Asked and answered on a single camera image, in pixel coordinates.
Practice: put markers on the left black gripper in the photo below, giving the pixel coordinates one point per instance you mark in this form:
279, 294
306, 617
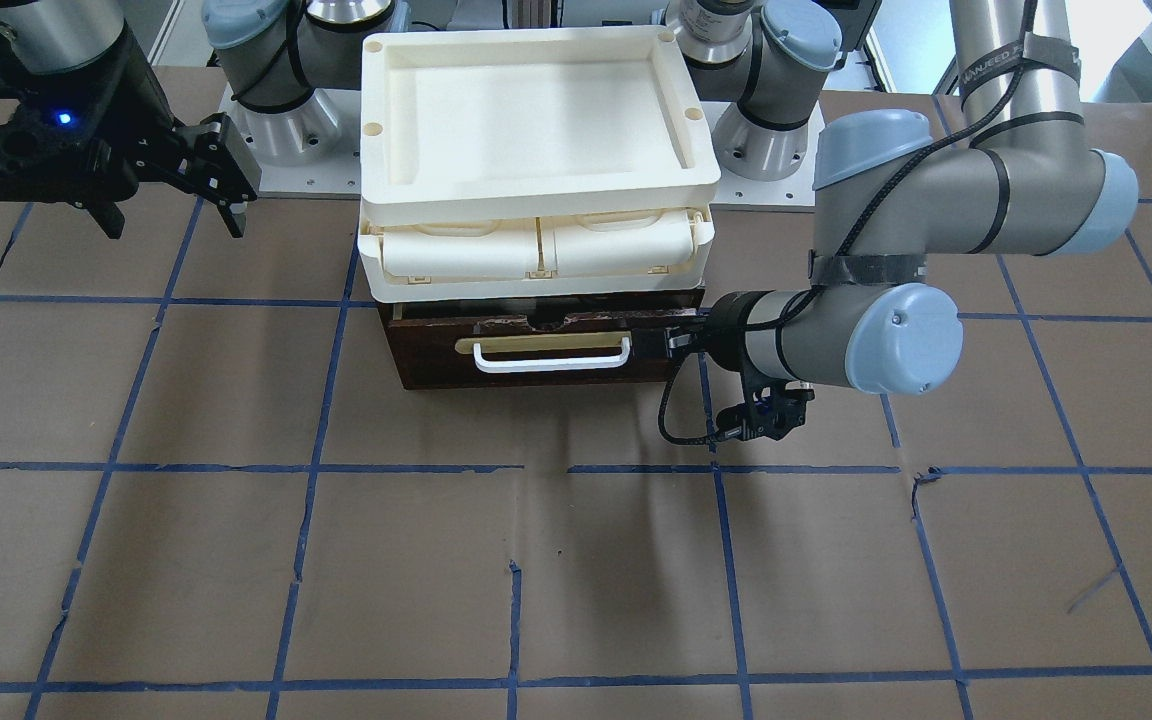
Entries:
724, 323

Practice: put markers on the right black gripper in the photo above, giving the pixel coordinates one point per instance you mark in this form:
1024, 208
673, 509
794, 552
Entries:
129, 115

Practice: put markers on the wooden drawer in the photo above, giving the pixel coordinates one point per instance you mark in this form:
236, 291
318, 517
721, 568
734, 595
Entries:
440, 349

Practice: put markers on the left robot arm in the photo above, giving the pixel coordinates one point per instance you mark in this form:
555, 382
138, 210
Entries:
1021, 179

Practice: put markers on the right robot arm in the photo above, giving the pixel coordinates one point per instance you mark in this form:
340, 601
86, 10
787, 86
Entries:
276, 54

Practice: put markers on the cream plastic storage box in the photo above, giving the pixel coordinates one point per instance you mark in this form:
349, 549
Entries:
622, 251

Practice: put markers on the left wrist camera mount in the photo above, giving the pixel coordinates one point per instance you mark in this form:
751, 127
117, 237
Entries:
768, 409

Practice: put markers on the white drawer handle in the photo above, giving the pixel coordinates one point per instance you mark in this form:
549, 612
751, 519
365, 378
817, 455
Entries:
544, 354

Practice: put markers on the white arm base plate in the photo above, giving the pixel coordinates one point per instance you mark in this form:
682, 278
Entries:
761, 169
311, 151

